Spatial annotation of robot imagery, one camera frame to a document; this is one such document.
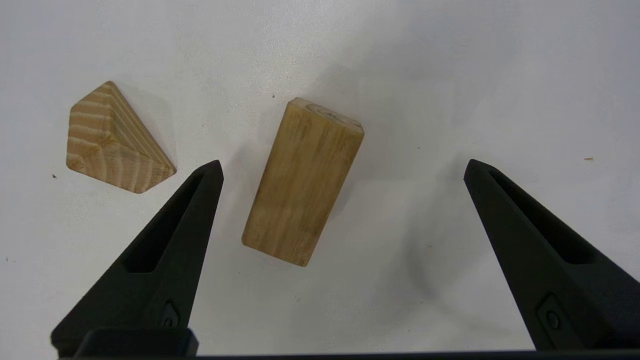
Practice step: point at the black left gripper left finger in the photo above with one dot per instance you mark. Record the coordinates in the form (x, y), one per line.
(160, 285)

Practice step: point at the arched wooden block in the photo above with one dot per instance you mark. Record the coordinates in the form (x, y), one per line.
(300, 185)

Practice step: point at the triangular wooden block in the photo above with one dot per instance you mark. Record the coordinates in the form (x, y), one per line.
(115, 145)

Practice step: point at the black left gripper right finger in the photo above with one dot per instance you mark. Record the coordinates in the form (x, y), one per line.
(575, 300)

